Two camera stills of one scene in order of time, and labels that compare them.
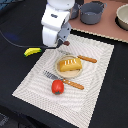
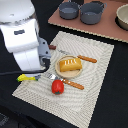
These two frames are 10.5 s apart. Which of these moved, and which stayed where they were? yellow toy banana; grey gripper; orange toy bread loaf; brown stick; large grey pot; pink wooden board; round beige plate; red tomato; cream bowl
Moved: yellow toy banana; brown stick; grey gripper
Stayed: pink wooden board; red tomato; cream bowl; round beige plate; large grey pot; orange toy bread loaf
